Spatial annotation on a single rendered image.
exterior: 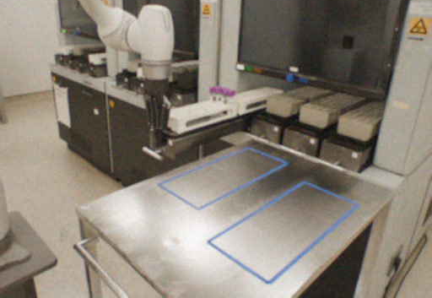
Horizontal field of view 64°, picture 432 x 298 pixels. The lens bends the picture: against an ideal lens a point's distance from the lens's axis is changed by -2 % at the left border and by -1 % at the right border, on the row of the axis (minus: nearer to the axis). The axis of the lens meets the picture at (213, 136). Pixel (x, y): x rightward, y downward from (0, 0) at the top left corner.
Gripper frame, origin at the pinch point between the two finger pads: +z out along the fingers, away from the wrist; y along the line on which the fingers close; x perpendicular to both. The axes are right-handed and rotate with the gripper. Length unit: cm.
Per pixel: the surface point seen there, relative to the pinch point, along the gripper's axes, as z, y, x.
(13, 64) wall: 34, 350, -59
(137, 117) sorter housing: 20, 71, -39
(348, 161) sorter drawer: 3, -49, -39
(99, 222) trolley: -2, -32, 39
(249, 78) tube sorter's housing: -12, 8, -57
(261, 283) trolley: -2, -64, 28
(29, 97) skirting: 75, 350, -70
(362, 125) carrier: -7, -48, -47
